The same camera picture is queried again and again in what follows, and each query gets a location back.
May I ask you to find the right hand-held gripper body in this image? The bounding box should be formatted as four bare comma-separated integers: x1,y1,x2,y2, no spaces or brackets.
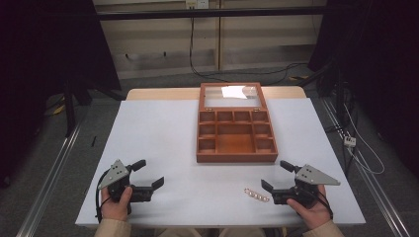
272,164,341,209

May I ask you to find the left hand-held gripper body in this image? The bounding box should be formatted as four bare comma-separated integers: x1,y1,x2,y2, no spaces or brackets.
97,159,155,203

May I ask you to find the brown wooden jewelry box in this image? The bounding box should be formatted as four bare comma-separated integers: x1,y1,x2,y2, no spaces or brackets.
196,82,280,164

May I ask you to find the person's left hand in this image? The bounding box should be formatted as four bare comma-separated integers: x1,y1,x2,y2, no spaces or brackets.
100,186,133,222

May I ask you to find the person's right hand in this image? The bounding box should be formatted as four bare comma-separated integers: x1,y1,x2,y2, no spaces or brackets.
286,185,332,231

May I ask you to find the white table mat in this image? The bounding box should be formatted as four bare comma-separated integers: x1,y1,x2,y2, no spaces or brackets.
74,97,367,228

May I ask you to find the black metal stand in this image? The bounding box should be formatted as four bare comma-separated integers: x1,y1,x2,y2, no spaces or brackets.
63,78,95,138

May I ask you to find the black curtain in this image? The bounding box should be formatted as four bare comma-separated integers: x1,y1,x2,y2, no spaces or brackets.
308,0,419,177
0,0,122,186

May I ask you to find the black horizontal bar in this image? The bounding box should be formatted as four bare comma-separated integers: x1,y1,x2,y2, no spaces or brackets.
97,5,327,22

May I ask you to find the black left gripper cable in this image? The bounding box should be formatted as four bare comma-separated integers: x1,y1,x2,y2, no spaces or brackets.
94,171,112,223

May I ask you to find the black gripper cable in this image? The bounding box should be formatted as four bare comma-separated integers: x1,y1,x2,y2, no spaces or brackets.
315,191,334,221
94,171,112,223

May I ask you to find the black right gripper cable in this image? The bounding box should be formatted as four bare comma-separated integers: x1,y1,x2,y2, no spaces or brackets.
315,191,334,221

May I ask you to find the white floor cable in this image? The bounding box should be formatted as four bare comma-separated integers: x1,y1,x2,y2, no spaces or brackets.
342,103,385,176

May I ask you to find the aluminium floor rail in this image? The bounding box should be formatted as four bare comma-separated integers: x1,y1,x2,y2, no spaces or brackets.
320,98,411,237
16,121,83,237

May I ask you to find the black hanging wall cable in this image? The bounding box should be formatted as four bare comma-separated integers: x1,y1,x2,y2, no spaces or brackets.
189,16,309,86

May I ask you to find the white wall outlet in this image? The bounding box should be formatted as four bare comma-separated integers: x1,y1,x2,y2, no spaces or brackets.
185,0,210,10

